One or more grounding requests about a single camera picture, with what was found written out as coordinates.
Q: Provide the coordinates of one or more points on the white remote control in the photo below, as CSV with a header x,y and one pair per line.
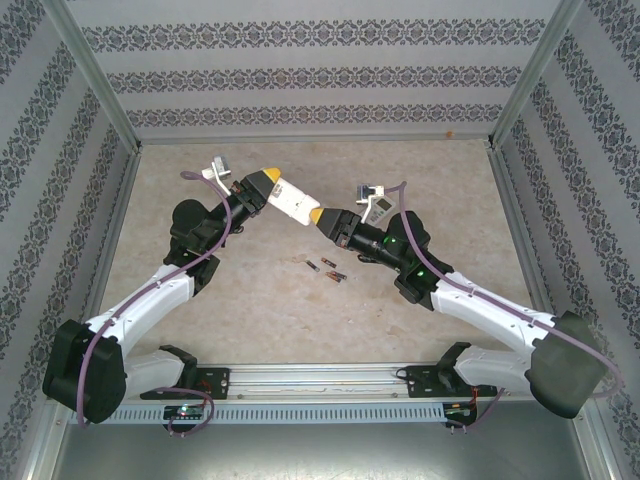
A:
x,y
292,202

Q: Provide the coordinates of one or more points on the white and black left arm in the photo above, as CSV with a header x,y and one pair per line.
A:
x,y
150,295

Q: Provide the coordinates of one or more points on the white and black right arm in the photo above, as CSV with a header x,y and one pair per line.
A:
x,y
490,310

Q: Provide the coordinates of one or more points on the small green circuit board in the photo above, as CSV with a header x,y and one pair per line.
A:
x,y
185,411
457,410

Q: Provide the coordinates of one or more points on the grey sheet metal panel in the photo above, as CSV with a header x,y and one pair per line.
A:
x,y
320,455

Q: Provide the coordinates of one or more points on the aluminium side rail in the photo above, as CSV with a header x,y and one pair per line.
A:
x,y
120,225
520,240

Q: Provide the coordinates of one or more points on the aluminium back rail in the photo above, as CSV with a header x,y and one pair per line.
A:
x,y
315,138

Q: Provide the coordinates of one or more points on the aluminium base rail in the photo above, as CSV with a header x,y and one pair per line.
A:
x,y
310,380

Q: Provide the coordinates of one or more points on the aluminium frame post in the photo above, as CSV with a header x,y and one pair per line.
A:
x,y
85,70
540,70

